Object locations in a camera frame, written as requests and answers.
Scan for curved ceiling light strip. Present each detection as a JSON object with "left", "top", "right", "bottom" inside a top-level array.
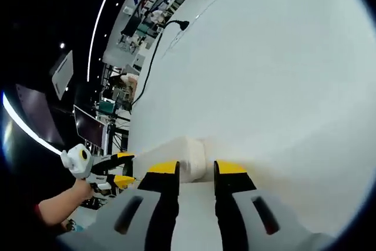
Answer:
[
  {"left": 1, "top": 91, "right": 64, "bottom": 158},
  {"left": 87, "top": 0, "right": 126, "bottom": 83}
]

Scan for person's left hand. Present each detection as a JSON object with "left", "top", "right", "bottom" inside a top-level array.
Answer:
[{"left": 72, "top": 178, "right": 95, "bottom": 202}]

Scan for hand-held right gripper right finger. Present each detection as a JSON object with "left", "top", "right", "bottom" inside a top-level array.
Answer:
[{"left": 213, "top": 159, "right": 335, "bottom": 251}]

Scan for beige cutlery case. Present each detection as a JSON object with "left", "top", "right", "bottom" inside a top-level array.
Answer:
[{"left": 132, "top": 135, "right": 207, "bottom": 184}]

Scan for white laptop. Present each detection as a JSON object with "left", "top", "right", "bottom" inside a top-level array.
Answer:
[{"left": 73, "top": 104, "right": 107, "bottom": 149}]

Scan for black table cable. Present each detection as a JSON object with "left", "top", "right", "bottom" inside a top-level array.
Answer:
[{"left": 130, "top": 19, "right": 191, "bottom": 108}]

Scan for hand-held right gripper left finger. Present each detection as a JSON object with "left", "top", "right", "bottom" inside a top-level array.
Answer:
[{"left": 57, "top": 160, "right": 180, "bottom": 251}]

